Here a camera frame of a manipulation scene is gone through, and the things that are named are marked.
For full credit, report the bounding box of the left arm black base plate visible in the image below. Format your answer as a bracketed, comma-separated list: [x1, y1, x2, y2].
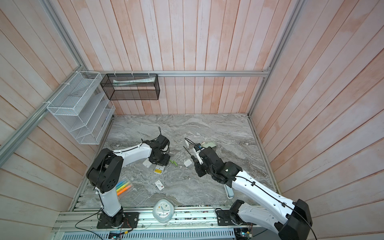
[97, 212, 140, 229]

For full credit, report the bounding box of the small white red card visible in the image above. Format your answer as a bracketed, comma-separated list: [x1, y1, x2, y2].
[155, 180, 165, 191]

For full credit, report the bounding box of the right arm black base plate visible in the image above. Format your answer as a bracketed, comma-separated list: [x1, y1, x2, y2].
[215, 200, 253, 226]

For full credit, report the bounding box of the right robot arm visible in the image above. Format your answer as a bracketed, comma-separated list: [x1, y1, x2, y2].
[192, 147, 313, 240]

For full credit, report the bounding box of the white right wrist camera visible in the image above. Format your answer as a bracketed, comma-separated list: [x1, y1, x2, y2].
[193, 144, 204, 165]

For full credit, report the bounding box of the black wire mesh basket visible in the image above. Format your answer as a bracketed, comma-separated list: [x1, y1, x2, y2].
[101, 73, 161, 101]

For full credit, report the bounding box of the aluminium front rail frame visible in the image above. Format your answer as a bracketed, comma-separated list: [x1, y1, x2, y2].
[49, 207, 276, 240]

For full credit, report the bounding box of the mint green pencil sharpener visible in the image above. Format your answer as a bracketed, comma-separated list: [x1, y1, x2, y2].
[201, 141, 217, 149]

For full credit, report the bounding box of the white round alarm clock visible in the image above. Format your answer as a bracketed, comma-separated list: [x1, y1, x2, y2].
[153, 199, 175, 224]

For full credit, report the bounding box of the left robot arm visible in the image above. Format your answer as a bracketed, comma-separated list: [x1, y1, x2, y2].
[86, 134, 170, 218]

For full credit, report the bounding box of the pack of coloured highlighters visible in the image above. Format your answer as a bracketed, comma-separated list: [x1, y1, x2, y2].
[116, 179, 133, 198]

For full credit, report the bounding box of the light blue glasses case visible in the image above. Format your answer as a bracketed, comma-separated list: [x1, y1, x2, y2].
[224, 185, 235, 199]

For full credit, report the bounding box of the white wire mesh shelf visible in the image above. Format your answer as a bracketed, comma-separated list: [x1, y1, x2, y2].
[47, 72, 115, 145]

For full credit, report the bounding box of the white paper in basket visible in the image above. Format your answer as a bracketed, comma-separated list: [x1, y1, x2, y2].
[112, 77, 156, 87]

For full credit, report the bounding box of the black yellow handled screwdriver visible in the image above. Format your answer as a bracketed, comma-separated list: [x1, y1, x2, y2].
[183, 146, 200, 164]

